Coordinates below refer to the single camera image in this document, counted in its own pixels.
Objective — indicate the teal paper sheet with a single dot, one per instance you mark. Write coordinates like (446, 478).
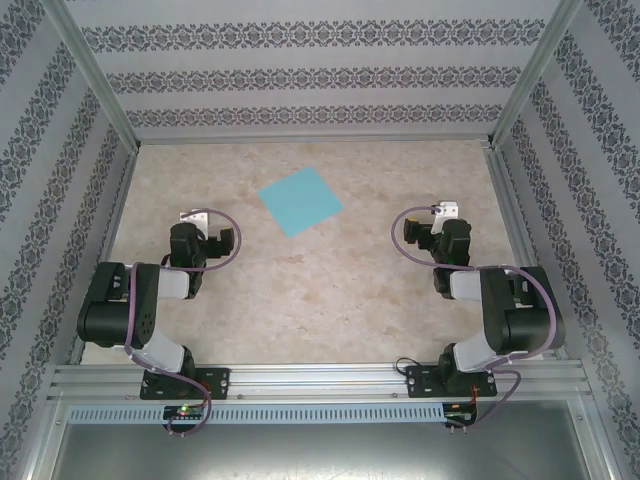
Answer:
(300, 200)

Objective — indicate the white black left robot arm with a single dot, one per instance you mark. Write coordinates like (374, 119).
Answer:
(110, 320)

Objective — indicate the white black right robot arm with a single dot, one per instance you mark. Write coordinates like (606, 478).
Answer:
(530, 320)

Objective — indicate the grey metal sheet tray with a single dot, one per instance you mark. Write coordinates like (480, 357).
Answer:
(320, 455)

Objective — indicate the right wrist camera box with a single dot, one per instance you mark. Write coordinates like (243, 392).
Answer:
(446, 210)

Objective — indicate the aluminium table side rail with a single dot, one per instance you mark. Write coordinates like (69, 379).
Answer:
(515, 225)
(107, 250)

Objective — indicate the aluminium rear frame bar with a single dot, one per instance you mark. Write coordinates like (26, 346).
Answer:
(310, 138)

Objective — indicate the aluminium frame bar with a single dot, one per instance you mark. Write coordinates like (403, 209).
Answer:
(597, 435)
(45, 435)
(310, 138)

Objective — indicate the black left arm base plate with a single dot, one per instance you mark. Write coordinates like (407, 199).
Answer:
(217, 380)

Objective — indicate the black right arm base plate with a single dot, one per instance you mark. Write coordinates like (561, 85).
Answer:
(420, 380)

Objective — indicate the aluminium mounting rail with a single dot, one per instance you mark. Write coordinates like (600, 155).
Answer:
(310, 380)

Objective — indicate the aluminium upright frame post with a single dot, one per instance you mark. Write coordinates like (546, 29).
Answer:
(97, 75)
(530, 75)

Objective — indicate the aluminium lower frame bar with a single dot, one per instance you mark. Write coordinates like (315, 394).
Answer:
(597, 435)
(45, 435)

